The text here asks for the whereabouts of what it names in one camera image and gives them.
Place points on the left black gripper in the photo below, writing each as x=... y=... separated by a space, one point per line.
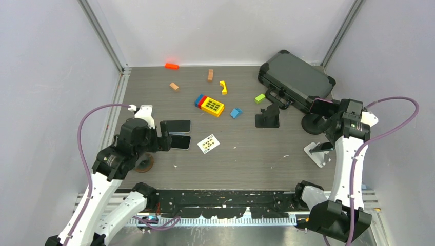
x=163 y=136

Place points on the silver phone black screen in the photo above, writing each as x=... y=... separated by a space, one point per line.
x=178 y=126

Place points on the white-edged phone black screen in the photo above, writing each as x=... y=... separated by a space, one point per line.
x=181 y=142

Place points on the black round-base pole stand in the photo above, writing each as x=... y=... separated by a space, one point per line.
x=314 y=124

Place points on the purple phone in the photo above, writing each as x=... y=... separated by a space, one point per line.
x=324 y=107

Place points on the teal-edged phone black screen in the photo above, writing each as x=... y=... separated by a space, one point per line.
x=322 y=147

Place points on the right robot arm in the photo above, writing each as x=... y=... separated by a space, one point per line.
x=347 y=126

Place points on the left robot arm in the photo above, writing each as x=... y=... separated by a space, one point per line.
x=88 y=226

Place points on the round wooden phone stand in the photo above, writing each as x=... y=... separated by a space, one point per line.
x=145 y=164

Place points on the black folding phone stand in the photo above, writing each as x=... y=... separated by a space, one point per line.
x=269 y=117

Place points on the white metal phone stand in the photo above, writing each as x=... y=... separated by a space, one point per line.
x=317 y=155

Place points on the nine of spades card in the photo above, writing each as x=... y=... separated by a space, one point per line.
x=208 y=144

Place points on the yellow red blue block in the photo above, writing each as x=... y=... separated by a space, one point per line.
x=209 y=105

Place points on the orange red block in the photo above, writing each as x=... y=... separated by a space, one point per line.
x=171 y=66

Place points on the tan wooden block upright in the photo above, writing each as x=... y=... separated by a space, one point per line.
x=210 y=75

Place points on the yellow curved block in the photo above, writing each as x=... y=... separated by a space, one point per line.
x=224 y=88

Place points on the small blue block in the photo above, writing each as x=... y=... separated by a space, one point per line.
x=236 y=112

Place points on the green block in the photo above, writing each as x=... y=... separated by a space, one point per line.
x=258 y=99

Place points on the black hard case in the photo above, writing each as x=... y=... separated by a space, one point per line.
x=290 y=81

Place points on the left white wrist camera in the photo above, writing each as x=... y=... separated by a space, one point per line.
x=143 y=112

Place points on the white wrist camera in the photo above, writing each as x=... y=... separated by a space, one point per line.
x=143 y=112
x=369 y=118

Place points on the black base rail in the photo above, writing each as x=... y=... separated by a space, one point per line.
x=237 y=208

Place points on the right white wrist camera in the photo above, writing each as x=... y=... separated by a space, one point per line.
x=369 y=118

